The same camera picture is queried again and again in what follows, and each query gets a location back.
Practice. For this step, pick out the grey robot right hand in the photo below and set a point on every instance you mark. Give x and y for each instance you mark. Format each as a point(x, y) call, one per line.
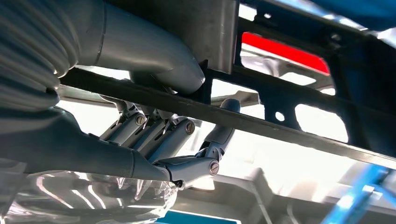
point(77, 148)

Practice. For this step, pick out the red barrier belt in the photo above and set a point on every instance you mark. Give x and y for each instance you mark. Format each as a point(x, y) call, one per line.
point(294, 55)

